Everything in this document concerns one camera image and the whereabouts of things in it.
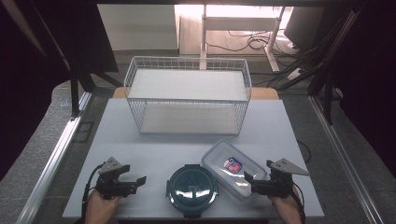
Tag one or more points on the person's right hand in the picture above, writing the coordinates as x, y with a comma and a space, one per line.
286, 208

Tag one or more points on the black curtain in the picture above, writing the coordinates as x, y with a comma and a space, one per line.
28, 77
370, 77

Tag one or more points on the clear rectangular lidded container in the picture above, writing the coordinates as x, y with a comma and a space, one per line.
218, 155

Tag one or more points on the dark round lid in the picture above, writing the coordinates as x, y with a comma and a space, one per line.
191, 190

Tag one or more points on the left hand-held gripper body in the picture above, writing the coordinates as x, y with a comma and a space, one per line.
109, 183

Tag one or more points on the white desk frame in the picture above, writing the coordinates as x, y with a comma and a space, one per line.
239, 23

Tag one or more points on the aluminium rail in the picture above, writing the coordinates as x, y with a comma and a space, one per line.
342, 155
53, 161

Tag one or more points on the white cabinet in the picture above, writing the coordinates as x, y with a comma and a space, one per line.
140, 28

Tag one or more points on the wooden table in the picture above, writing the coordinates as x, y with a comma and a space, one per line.
264, 93

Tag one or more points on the black monitor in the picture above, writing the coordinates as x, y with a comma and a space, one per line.
302, 28

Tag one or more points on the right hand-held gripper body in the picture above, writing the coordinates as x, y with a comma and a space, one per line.
280, 183

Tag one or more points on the person's left hand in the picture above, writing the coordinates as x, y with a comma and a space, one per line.
99, 208

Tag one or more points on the black metal stand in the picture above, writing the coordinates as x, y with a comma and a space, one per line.
327, 93
74, 90

